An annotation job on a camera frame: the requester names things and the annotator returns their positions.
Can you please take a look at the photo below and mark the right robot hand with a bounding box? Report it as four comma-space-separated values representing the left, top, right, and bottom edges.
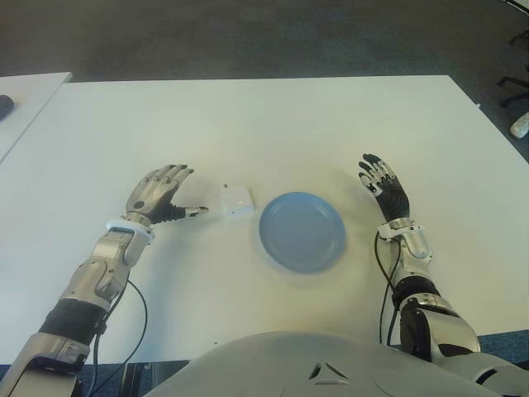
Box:
357, 152, 411, 224

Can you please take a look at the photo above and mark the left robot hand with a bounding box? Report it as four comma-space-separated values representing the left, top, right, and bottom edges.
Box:
123, 164, 211, 226

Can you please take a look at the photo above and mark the white charger block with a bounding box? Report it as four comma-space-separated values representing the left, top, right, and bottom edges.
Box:
221, 181, 255, 219

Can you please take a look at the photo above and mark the blue round plate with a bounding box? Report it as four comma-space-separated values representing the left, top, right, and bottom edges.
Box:
259, 190, 347, 274

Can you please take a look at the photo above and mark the white shoe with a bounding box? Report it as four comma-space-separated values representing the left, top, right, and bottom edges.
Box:
509, 113, 529, 138

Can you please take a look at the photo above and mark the white neighbouring table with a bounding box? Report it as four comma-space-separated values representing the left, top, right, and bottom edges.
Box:
0, 72, 74, 165

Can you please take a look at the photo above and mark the black computer mouse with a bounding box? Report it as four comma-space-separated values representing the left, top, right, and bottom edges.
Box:
0, 94, 16, 121

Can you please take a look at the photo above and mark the grey robot torso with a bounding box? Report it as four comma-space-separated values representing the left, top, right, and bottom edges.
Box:
142, 330, 529, 397

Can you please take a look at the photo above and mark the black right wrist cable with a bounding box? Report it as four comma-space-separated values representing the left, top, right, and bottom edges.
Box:
374, 233, 404, 347

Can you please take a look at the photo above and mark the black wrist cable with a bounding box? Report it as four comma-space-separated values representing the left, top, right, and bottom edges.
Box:
374, 233, 404, 347
93, 280, 149, 397

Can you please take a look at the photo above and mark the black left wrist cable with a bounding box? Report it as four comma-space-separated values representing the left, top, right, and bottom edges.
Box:
93, 280, 149, 397

